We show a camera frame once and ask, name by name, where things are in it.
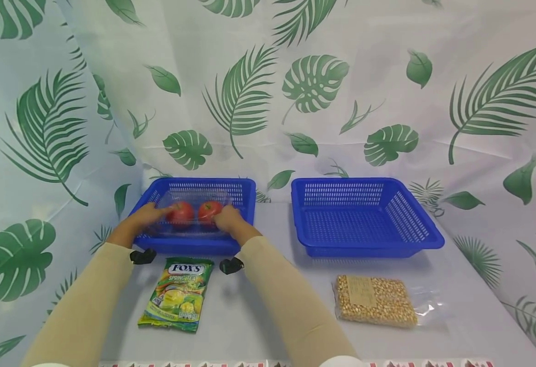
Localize black wrist band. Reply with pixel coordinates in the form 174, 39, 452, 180
130, 248, 158, 265
219, 257, 245, 275

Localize person's left hand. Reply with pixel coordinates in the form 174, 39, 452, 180
129, 202, 181, 237

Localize person's right hand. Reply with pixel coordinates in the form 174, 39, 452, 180
213, 205, 247, 237

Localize clear plastic box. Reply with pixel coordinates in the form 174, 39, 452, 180
152, 189, 235, 240

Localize clear bag of corn kernels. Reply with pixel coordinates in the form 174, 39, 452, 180
332, 275, 443, 328

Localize blue plastic basket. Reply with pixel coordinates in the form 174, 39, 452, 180
129, 177, 257, 256
291, 177, 446, 258

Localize person's right forearm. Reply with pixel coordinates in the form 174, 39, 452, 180
230, 223, 359, 367

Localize person's left forearm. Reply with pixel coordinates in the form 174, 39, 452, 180
20, 222, 147, 367

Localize red tomato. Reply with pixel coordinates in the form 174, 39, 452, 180
197, 200, 224, 225
166, 201, 195, 226

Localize green candy packet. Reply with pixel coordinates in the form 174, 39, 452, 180
138, 257, 215, 334

